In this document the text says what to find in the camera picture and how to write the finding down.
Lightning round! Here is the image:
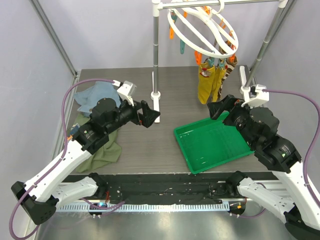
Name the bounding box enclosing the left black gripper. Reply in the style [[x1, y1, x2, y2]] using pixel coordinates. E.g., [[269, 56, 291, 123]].
[[105, 95, 160, 135]]

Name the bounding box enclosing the green t-shirt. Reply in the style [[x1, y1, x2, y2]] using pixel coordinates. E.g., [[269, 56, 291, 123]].
[[75, 130, 122, 173]]

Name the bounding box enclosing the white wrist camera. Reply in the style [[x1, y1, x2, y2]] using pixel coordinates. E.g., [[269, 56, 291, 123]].
[[240, 84, 270, 108], [117, 81, 137, 106]]

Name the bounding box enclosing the brown striped sock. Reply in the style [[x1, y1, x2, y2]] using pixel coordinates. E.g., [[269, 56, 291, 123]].
[[217, 56, 238, 99]]

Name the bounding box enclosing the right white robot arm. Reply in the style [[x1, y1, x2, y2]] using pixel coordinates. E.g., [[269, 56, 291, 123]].
[[207, 95, 320, 240]]

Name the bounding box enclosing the white slotted cable duct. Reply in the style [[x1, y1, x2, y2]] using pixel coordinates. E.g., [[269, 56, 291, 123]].
[[57, 201, 230, 213]]

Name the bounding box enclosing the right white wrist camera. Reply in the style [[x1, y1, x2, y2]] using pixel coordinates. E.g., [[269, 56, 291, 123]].
[[240, 84, 270, 108]]

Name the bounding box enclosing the white round clip hanger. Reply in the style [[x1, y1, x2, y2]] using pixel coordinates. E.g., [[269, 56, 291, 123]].
[[167, 0, 239, 59]]

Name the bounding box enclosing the blue cloth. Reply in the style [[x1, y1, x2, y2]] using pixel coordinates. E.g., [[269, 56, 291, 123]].
[[74, 81, 121, 117]]

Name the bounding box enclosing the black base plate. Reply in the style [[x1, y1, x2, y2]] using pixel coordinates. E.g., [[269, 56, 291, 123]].
[[59, 172, 278, 206]]

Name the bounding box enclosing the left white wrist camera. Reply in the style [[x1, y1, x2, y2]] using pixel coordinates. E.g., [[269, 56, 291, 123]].
[[117, 81, 137, 106]]

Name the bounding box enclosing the yellow sock with patch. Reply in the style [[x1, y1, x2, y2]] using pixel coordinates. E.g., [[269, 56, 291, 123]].
[[197, 62, 216, 105]]

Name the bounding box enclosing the metal clothes rack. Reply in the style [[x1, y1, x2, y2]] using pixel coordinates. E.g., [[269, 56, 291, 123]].
[[150, 0, 288, 111]]

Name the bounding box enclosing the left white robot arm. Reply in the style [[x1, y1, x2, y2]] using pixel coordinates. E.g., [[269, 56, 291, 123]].
[[11, 98, 161, 225]]

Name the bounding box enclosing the green plastic tray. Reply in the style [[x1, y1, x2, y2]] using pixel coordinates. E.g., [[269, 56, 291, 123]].
[[173, 111, 254, 175]]

